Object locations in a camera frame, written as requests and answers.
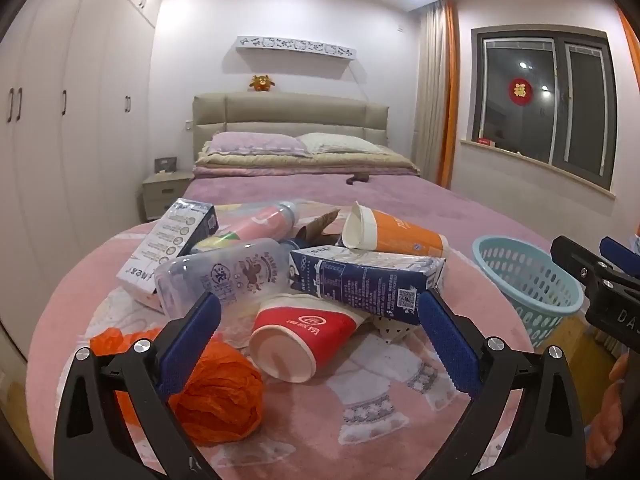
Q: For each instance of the beige bedside table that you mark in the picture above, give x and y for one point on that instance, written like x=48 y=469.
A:
x=160 y=191

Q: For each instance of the light blue plastic basket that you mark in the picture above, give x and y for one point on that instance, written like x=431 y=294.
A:
x=542 y=293

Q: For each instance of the red round window sticker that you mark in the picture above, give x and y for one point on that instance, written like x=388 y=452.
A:
x=520 y=91

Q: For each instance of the pink label plastic bottle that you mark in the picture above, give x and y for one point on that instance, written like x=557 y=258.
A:
x=275 y=221

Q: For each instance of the purple bed cover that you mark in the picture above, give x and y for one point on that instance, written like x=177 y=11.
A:
x=407 y=197

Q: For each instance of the dark framed window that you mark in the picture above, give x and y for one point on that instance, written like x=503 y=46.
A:
x=571 y=122

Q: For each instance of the white pillow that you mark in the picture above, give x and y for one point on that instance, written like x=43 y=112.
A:
x=320 y=142

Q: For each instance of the white built-in wardrobe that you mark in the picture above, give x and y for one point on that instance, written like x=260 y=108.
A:
x=74 y=141

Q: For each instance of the purple pillow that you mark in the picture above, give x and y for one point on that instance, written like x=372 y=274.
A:
x=254 y=143

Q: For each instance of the orange plush toy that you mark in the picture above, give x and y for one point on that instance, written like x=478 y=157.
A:
x=262 y=83

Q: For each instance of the blue milk carton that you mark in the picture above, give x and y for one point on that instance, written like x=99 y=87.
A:
x=380 y=283

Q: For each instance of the white decorated wall shelf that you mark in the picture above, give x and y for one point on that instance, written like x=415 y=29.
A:
x=295 y=45

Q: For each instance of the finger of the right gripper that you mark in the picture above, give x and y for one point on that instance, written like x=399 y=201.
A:
x=622 y=257
x=584 y=265

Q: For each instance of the orange paper cup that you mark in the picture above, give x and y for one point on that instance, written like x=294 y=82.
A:
x=375 y=231

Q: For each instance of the orange and beige curtain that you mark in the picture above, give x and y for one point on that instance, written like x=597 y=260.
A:
x=437 y=95

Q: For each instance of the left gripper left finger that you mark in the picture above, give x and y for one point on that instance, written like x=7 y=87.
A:
x=92 y=440

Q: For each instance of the small brown object on bed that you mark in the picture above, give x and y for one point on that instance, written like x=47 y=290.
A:
x=364 y=178

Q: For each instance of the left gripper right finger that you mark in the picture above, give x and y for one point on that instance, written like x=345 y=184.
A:
x=546 y=439

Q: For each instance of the brown paper bag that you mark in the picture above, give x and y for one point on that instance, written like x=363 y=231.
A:
x=314 y=233

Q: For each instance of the red paper cup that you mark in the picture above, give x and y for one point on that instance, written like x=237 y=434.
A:
x=295 y=334

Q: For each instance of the dark picture frame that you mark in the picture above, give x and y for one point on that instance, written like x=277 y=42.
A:
x=165 y=165

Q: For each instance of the beige upholstered headboard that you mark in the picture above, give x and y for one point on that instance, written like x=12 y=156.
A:
x=290 y=114

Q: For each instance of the clear plastic bottle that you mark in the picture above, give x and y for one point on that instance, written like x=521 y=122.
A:
x=239 y=276

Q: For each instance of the white and navy carton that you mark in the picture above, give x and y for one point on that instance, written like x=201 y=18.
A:
x=186 y=223

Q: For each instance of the pink patterned quilt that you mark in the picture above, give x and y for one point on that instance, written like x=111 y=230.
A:
x=377 y=411

